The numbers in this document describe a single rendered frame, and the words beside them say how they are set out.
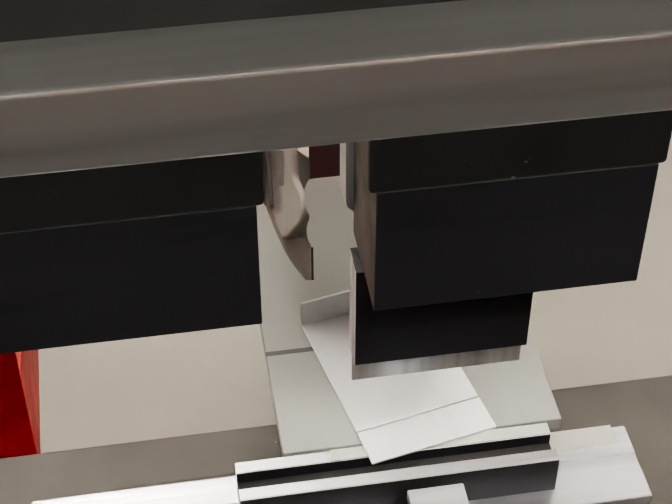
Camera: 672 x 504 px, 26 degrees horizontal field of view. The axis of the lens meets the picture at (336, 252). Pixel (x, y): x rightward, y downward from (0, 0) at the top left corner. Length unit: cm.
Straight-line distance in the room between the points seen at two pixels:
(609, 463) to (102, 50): 63
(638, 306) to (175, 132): 210
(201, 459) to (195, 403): 121
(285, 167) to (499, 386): 20
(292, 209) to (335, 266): 11
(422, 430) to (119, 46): 56
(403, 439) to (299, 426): 7
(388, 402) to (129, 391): 140
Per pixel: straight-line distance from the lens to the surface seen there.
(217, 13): 41
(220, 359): 235
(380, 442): 92
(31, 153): 41
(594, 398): 113
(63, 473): 109
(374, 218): 72
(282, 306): 101
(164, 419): 227
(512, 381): 96
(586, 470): 97
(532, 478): 93
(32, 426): 133
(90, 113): 40
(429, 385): 95
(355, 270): 78
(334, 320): 99
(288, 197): 95
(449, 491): 90
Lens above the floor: 171
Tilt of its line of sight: 43 degrees down
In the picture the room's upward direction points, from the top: straight up
